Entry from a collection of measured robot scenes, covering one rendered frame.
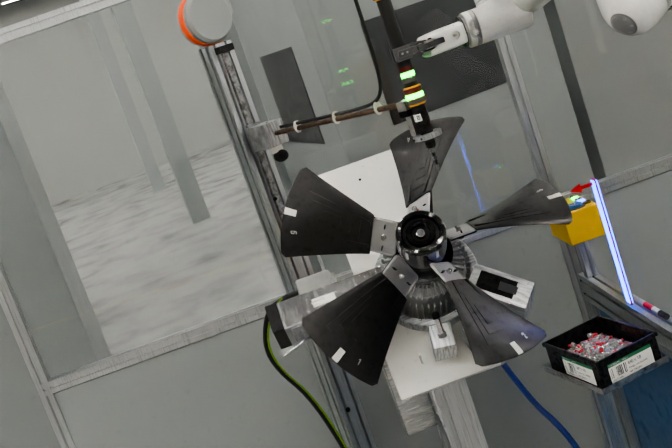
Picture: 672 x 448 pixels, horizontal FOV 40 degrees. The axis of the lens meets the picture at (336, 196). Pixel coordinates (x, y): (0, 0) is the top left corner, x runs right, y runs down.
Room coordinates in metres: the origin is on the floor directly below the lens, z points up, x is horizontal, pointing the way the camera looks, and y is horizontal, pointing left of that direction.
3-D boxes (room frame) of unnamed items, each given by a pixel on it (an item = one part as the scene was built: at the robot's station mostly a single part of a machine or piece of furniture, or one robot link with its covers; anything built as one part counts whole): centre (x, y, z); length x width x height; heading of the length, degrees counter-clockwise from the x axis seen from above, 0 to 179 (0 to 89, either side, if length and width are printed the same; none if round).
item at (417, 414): (2.51, -0.01, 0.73); 0.15 x 0.09 x 0.22; 3
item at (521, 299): (2.21, -0.30, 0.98); 0.20 x 0.16 x 0.20; 3
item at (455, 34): (2.19, -0.36, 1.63); 0.11 x 0.10 x 0.07; 93
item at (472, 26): (2.19, -0.42, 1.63); 0.09 x 0.03 x 0.08; 3
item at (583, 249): (2.49, -0.60, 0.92); 0.03 x 0.03 x 0.12; 3
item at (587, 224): (2.49, -0.60, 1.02); 0.16 x 0.10 x 0.11; 3
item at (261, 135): (2.68, 0.13, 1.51); 0.10 x 0.07 x 0.08; 38
